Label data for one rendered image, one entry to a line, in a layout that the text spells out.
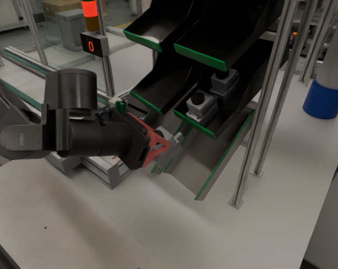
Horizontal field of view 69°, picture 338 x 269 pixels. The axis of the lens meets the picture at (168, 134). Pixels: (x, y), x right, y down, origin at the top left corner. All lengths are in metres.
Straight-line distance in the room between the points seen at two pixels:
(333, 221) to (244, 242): 0.68
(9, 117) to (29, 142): 0.05
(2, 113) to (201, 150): 0.49
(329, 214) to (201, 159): 0.81
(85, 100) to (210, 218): 0.57
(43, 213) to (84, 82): 0.60
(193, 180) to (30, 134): 0.46
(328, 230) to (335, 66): 0.75
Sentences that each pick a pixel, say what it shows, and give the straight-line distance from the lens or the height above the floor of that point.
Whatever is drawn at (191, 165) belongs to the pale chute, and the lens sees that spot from 0.71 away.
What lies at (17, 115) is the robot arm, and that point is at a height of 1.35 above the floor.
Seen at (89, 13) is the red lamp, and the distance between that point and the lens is 1.04.
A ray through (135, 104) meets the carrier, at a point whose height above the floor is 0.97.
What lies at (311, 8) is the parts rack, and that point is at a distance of 0.71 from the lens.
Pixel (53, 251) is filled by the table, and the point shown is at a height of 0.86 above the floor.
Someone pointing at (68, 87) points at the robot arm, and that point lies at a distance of 0.38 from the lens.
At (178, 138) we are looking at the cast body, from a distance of 0.53.
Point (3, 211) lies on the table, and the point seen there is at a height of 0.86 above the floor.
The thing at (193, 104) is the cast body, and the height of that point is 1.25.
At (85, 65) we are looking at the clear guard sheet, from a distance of 1.28.
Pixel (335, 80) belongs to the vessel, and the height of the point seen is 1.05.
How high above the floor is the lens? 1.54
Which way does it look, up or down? 39 degrees down
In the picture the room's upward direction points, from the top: straight up
